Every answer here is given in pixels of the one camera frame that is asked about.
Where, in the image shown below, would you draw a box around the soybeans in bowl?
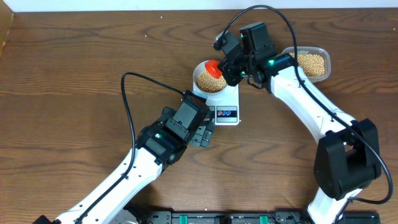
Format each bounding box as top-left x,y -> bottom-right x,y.
197,70 -> 227,93

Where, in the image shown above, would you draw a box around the clear plastic soybean container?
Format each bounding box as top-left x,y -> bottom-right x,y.
297,47 -> 331,83

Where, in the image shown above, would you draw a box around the soybeans in container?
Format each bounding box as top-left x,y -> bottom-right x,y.
297,54 -> 325,77

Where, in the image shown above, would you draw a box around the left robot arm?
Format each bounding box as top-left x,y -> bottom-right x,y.
34,103 -> 215,224

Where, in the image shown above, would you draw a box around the white digital kitchen scale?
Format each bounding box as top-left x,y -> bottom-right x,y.
193,85 -> 240,126

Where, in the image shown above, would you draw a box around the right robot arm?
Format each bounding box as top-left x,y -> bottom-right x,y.
213,22 -> 381,223

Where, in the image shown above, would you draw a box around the grey round bowl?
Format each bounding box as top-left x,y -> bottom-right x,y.
193,60 -> 227,94

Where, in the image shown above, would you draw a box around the left black cable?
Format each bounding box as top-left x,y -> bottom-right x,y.
74,72 -> 187,224

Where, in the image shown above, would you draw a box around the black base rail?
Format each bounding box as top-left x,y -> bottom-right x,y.
128,209 -> 381,224

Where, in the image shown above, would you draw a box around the red plastic measuring scoop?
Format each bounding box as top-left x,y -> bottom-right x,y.
205,60 -> 223,79

